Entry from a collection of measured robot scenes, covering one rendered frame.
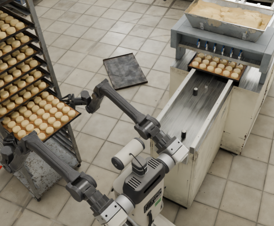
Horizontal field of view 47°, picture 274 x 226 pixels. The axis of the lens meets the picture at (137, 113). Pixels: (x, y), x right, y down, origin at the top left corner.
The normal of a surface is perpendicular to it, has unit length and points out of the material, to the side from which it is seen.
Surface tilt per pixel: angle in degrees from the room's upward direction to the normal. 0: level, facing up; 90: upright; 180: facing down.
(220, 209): 0
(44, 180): 0
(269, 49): 0
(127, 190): 58
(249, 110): 90
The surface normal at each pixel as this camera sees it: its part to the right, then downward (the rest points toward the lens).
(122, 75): -0.05, -0.69
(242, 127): -0.51, 0.64
